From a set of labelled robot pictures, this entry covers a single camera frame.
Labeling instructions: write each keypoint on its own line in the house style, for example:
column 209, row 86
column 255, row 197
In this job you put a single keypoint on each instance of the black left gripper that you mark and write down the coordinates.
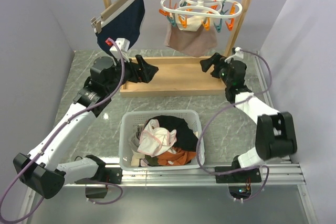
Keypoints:
column 144, row 71

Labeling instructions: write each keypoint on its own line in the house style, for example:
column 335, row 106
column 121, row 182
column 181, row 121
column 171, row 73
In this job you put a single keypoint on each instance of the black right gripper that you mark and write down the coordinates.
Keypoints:
column 216, row 60

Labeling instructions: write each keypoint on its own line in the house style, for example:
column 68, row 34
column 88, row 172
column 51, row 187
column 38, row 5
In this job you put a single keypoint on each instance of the pink beige underwear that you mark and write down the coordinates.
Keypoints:
column 193, row 40

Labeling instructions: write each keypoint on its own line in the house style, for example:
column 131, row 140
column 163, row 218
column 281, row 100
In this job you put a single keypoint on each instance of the white clip hanger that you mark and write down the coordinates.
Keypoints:
column 190, row 15

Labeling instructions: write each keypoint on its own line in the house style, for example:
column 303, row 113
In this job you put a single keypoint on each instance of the white underwear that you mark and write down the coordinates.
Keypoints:
column 155, row 140

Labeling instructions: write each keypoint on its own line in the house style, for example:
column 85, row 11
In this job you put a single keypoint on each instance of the black underwear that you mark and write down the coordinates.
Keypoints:
column 185, row 137

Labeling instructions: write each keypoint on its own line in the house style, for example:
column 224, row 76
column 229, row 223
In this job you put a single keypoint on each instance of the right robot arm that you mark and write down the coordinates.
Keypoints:
column 275, row 132

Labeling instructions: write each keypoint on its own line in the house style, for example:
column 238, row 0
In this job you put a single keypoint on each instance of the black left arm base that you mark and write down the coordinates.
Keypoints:
column 98, row 186

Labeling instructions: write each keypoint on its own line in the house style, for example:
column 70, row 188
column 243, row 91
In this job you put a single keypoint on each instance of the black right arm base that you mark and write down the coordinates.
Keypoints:
column 240, row 182

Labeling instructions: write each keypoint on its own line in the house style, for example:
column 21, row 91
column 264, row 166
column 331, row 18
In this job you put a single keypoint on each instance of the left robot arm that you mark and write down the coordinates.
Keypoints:
column 41, row 169

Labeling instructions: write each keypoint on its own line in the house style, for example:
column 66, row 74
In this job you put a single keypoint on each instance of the navy blue underwear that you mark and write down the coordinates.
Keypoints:
column 125, row 22

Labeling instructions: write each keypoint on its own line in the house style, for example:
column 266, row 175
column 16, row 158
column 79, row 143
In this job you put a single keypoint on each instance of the wooden clip hanger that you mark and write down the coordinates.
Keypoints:
column 115, row 9

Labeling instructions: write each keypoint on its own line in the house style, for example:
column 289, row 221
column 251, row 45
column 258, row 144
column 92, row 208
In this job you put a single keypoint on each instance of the wooden clothes rack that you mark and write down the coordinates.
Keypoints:
column 179, row 76

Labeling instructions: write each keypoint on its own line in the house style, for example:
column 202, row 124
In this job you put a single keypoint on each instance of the grey garment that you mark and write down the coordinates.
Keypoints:
column 134, row 140

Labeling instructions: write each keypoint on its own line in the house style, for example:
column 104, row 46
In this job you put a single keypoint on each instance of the white plastic laundry basket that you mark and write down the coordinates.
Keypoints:
column 135, row 161

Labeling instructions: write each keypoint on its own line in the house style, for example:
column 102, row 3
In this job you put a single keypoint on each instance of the orange brown garment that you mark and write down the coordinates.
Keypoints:
column 175, row 157

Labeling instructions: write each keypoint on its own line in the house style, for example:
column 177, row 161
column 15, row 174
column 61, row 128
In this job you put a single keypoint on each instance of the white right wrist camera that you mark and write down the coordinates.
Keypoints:
column 237, row 55

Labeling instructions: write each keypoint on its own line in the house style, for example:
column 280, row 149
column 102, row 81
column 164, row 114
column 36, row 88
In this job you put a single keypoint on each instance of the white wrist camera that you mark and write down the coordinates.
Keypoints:
column 237, row 55
column 119, row 48

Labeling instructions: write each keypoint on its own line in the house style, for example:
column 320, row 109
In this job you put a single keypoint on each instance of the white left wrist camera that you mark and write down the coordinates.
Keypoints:
column 119, row 48

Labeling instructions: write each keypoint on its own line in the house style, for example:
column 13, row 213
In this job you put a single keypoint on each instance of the aluminium mounting rail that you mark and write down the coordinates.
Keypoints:
column 273, row 174

